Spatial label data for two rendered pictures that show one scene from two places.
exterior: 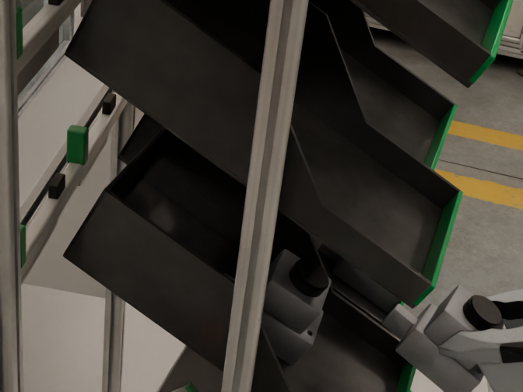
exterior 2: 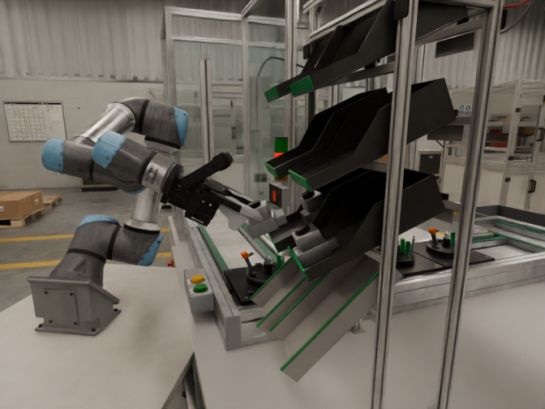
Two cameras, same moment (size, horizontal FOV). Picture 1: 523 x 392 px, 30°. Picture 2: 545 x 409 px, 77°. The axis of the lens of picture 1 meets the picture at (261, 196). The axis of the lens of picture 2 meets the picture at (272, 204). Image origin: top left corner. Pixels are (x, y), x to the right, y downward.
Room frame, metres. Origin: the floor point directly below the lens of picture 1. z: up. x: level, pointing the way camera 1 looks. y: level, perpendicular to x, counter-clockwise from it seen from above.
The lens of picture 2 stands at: (1.27, -0.43, 1.45)
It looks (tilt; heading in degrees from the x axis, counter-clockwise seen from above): 13 degrees down; 156
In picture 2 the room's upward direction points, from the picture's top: straight up
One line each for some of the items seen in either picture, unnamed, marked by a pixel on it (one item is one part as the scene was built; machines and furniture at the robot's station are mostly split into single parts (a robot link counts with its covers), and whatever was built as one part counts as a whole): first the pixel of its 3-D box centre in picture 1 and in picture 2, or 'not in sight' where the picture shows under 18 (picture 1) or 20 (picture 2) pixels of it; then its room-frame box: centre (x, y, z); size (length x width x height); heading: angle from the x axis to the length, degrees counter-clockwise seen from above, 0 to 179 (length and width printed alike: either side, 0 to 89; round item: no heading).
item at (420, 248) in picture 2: not in sight; (446, 241); (0.37, 0.72, 1.01); 0.24 x 0.24 x 0.13; 86
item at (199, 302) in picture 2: not in sight; (198, 288); (0.21, -0.23, 0.93); 0.21 x 0.07 x 0.06; 176
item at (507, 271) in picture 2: not in sight; (389, 274); (0.35, 0.45, 0.91); 1.24 x 0.33 x 0.10; 86
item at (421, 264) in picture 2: not in sight; (395, 248); (0.35, 0.47, 1.01); 0.24 x 0.24 x 0.13; 86
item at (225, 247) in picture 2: not in sight; (249, 261); (0.02, 0.02, 0.91); 0.84 x 0.28 x 0.10; 176
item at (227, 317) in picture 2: not in sight; (208, 269); (0.03, -0.16, 0.91); 0.89 x 0.06 x 0.11; 176
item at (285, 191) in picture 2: not in sight; (281, 170); (0.13, 0.10, 1.29); 0.12 x 0.05 x 0.25; 176
